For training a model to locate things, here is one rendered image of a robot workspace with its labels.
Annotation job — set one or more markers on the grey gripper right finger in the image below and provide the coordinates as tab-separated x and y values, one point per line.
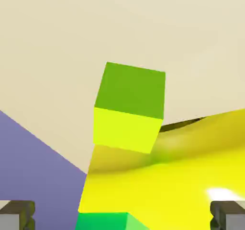
227	213

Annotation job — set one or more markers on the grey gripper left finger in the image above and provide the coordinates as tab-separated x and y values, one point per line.
19	212

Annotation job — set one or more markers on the small lime green cube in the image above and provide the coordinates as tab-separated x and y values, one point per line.
130	107

